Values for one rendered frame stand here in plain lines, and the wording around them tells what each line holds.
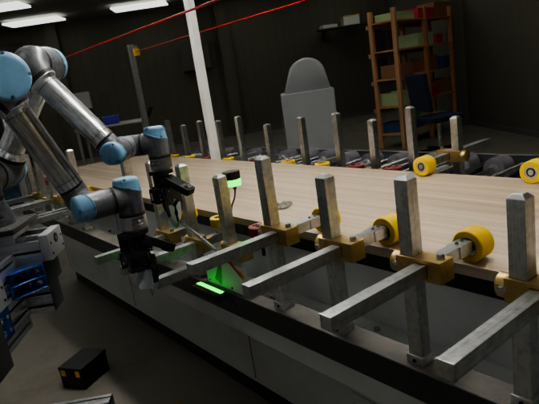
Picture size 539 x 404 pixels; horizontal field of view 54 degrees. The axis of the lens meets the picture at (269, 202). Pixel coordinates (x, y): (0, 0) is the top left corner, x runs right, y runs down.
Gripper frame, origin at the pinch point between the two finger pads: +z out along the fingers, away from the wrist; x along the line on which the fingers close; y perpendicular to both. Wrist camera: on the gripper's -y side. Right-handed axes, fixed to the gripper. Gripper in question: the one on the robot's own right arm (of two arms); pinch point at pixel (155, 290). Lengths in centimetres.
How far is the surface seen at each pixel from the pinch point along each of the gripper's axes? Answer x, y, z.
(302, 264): 51, -16, -13
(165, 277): 1.5, -3.5, -3.3
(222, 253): 26.5, -9.6, -13.6
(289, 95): -454, -449, -28
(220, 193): -2.3, -29.8, -22.6
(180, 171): -27.3, -29.5, -28.6
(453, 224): 56, -70, -9
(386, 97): -393, -591, -3
